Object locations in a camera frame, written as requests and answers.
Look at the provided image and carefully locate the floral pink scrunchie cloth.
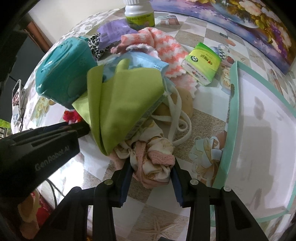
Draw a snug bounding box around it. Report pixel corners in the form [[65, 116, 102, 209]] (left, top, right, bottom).
[[108, 119, 176, 189]]

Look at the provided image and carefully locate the red pink pipe-cleaner flower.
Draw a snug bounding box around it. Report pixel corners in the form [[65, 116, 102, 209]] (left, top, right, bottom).
[[62, 110, 83, 124]]

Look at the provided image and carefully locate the green microfiber cloth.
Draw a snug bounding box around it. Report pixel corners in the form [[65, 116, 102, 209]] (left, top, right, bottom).
[[72, 59, 165, 156]]

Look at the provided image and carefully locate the black white leopard scrunchie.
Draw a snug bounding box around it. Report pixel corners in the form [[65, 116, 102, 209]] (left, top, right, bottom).
[[88, 33, 110, 61]]

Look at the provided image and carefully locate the pink white knitted cloth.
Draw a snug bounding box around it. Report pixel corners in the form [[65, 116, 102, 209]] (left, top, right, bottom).
[[110, 27, 197, 96]]

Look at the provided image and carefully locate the purple wipes packet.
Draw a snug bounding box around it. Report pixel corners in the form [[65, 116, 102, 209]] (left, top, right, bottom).
[[97, 19, 137, 50]]

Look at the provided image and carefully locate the white green-rimmed shallow box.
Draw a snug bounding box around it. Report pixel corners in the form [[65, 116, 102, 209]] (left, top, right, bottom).
[[213, 61, 295, 222]]

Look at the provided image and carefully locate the teal plastic treasure box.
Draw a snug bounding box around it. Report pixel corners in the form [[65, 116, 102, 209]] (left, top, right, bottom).
[[35, 37, 97, 109]]

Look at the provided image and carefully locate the green tissue packet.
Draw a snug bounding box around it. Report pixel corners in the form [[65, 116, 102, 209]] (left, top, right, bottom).
[[181, 43, 221, 86]]

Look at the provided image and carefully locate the white green-label pill bottle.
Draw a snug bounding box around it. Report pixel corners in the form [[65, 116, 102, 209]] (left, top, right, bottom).
[[123, 0, 155, 31]]

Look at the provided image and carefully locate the floral painting canvas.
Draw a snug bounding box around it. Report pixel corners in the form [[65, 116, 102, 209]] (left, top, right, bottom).
[[151, 1, 295, 74]]

